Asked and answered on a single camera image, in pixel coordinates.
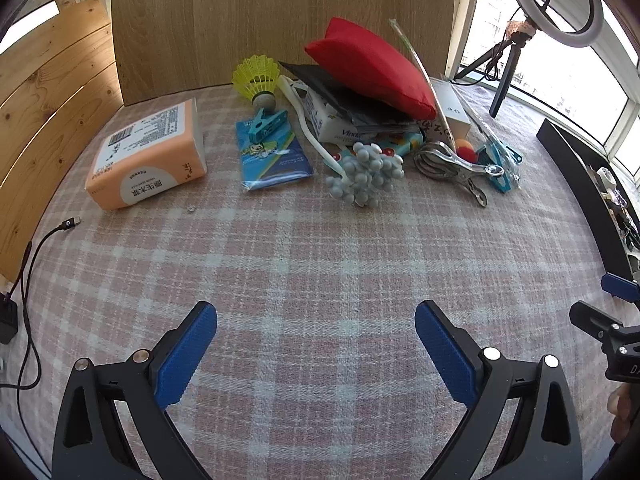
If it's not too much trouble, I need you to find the black tripod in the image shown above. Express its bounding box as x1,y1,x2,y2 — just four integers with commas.
452,20,538,120

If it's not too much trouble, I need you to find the light wooden board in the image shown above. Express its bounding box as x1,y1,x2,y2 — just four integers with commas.
107,0,458,107

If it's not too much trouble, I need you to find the ring light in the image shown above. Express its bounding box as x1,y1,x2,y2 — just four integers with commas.
502,0,606,48

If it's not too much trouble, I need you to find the metal spring clamp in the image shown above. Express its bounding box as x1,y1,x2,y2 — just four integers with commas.
413,141,488,208

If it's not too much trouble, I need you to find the white napkin packet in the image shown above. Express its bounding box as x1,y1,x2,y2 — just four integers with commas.
302,87,381,143

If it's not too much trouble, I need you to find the yellow shuttlecock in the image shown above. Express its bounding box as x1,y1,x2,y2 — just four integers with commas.
231,54,280,113

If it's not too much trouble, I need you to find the white cardboard box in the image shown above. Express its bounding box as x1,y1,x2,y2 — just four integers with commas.
430,77,473,141

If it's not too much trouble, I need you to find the black container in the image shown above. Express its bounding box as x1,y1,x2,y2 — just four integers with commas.
536,119,640,306

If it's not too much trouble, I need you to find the white plastic loop strip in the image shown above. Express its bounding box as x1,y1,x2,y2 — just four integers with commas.
277,75,351,181

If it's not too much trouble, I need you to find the person's right hand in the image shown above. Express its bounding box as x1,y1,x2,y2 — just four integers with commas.
607,385,640,445

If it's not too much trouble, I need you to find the orange tissue pack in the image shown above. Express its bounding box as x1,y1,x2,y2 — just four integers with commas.
84,99,208,211

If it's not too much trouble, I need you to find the clear plastic sleeve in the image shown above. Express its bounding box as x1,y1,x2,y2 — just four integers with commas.
389,19,501,161

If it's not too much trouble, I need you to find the black pouch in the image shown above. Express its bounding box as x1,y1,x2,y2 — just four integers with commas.
277,61,416,126

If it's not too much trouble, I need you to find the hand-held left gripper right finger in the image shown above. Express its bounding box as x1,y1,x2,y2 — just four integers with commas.
414,300,584,480

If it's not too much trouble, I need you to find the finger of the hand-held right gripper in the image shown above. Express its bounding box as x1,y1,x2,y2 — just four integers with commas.
569,301,640,343
601,272,640,305

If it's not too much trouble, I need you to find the teal clothes clip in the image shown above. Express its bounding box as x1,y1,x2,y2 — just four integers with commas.
247,109,291,143
475,141,523,193

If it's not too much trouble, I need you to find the red cushion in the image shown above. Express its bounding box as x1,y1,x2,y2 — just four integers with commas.
305,16,437,120

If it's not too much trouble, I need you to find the grey bead cluster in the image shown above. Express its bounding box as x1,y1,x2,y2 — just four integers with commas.
325,141,406,209

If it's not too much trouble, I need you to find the black charging cable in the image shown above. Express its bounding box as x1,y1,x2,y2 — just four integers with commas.
0,215,82,391

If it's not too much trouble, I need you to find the wooden slat panel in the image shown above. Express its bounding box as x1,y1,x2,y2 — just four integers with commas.
0,0,125,283

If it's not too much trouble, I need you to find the pink plaid tablecloth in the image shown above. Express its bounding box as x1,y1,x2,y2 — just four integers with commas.
10,82,640,480

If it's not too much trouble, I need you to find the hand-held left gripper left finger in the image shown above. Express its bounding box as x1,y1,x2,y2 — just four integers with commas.
51,301,218,480

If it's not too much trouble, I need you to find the blue card packet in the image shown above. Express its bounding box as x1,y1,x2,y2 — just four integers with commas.
235,120,317,193

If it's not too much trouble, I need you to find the black charger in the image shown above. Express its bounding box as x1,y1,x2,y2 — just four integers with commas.
0,292,20,345

